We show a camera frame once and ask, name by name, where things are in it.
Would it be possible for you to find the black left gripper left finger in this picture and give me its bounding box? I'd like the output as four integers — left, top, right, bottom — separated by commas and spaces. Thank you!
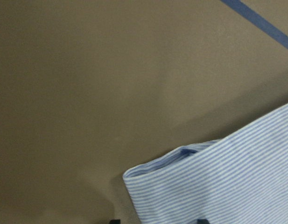
110, 219, 121, 224

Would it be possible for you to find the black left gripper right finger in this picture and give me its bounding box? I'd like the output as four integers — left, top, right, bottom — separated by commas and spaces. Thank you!
197, 219, 209, 224

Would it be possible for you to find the light blue striped shirt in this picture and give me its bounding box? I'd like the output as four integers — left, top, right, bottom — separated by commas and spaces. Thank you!
123, 103, 288, 224

